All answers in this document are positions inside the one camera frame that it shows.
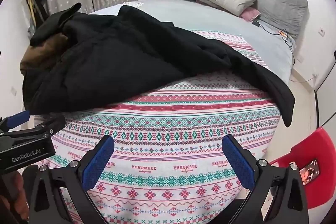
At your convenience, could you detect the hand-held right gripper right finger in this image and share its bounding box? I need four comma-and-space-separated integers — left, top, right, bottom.
222, 134, 309, 224

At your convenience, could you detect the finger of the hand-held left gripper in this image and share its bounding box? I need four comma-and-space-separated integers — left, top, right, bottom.
0, 110, 31, 133
25, 115, 66, 139

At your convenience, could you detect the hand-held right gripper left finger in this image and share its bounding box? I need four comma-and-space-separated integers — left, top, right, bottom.
28, 135, 115, 224

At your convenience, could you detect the black coat with brown lining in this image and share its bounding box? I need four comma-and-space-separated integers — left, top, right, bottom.
20, 3, 296, 128

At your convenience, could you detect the person's left hand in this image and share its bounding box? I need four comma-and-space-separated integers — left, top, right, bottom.
0, 170, 29, 222

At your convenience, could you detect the phone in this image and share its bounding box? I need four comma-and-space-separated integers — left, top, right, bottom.
299, 158, 321, 184

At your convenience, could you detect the patterned striped blanket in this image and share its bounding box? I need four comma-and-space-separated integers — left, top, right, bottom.
50, 30, 282, 224

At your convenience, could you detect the red plastic chair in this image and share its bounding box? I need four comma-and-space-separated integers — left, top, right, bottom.
269, 126, 336, 210

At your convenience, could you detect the pink folded cloth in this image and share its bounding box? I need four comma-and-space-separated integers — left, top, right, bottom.
240, 7, 261, 23

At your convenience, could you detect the bed with grey sheet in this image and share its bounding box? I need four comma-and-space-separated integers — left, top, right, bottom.
87, 0, 294, 83

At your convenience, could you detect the grey padded headboard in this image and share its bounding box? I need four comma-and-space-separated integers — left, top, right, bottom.
192, 0, 308, 41

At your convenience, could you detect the black cable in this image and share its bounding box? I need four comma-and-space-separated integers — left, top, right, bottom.
259, 22, 295, 56

